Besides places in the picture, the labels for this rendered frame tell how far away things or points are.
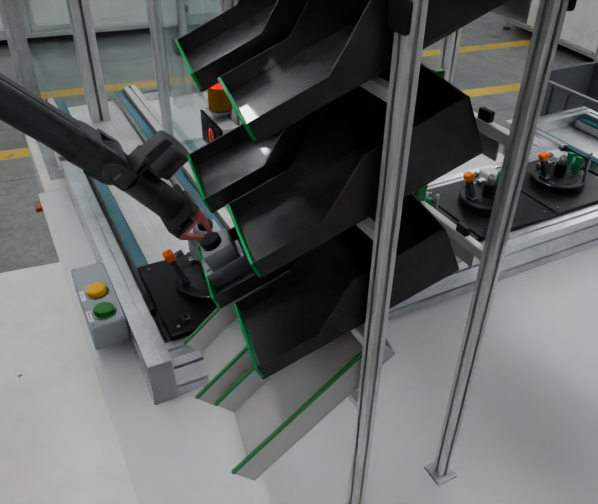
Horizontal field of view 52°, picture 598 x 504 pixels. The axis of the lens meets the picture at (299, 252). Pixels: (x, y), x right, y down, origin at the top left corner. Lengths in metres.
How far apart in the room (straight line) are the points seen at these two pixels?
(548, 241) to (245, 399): 0.90
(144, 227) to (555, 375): 1.00
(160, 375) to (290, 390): 0.32
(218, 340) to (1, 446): 0.42
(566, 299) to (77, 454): 1.09
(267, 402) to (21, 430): 0.49
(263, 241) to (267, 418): 0.33
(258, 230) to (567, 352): 0.85
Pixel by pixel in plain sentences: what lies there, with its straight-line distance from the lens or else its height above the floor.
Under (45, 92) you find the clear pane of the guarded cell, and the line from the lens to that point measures 2.44.
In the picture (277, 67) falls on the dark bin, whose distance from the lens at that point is 0.69.
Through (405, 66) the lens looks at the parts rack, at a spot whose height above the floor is 1.58.
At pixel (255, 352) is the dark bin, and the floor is 1.19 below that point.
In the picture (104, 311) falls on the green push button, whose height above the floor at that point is 0.97.
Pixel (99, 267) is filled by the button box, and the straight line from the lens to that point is 1.39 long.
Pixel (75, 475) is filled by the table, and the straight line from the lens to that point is 1.15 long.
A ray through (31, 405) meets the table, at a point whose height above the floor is 0.86.
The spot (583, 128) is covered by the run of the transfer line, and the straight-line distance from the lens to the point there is 2.28.
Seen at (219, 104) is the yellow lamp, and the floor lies 1.28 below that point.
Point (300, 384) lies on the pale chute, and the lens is 0.91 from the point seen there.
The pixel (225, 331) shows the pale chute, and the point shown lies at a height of 1.03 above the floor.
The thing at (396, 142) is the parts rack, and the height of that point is 1.51.
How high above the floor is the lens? 1.76
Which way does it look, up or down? 35 degrees down
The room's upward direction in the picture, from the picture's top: 1 degrees clockwise
